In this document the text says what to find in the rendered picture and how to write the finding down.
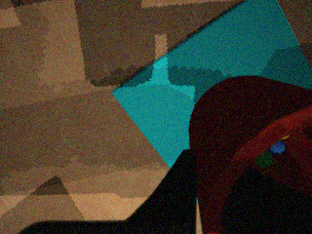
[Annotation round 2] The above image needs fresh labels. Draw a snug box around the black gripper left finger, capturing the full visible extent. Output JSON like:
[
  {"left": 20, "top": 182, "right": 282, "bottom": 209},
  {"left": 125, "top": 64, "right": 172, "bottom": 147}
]
[{"left": 19, "top": 149, "right": 197, "bottom": 234}]

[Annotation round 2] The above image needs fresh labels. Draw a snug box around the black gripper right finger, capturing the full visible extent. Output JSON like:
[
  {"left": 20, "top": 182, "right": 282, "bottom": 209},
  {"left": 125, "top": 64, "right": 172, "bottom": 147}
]
[{"left": 220, "top": 166, "right": 312, "bottom": 234}]

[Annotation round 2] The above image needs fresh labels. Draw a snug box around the dark red cup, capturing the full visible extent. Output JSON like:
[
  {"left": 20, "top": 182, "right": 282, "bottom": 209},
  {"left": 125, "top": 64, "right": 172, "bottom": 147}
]
[{"left": 188, "top": 75, "right": 312, "bottom": 234}]

